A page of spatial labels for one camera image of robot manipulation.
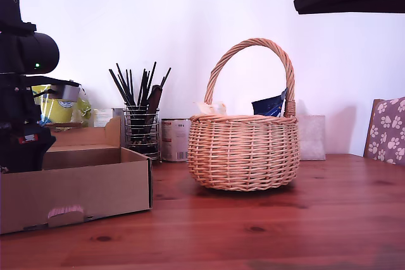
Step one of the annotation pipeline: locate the woven wicker basket with handle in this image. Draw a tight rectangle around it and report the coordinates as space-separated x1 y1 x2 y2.
187 37 301 192

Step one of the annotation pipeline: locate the white carton with label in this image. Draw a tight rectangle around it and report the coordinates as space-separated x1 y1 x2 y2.
93 107 125 128

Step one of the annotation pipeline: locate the brown cardboard box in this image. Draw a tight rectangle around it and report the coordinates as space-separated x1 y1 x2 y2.
0 116 153 235

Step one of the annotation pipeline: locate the wire utensil holder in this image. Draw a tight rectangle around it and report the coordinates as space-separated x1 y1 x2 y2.
123 105 161 161

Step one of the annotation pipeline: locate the tin can with white label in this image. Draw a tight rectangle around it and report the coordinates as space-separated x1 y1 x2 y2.
161 118 192 163

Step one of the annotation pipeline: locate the brown wooden utensil handle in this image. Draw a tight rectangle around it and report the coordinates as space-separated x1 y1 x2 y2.
147 85 163 115

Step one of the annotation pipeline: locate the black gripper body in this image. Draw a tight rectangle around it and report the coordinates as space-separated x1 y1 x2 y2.
0 88 44 138

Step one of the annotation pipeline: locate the wooden chair frame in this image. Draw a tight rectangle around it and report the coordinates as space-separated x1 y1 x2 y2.
363 98 384 157

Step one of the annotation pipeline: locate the pale grey pouch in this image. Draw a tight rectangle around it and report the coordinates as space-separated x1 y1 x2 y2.
297 114 327 161

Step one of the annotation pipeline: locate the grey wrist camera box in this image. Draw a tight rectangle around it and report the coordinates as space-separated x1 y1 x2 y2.
25 75 80 102

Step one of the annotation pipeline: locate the red yellow Maltesers bunnies bag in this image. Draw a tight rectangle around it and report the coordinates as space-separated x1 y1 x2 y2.
193 101 228 116

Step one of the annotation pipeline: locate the blue Terry's chocolate bag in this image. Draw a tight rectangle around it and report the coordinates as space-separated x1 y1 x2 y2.
251 88 289 118

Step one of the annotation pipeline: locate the yellow-green wrapped bottle pack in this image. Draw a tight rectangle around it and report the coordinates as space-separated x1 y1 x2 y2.
31 83 92 125

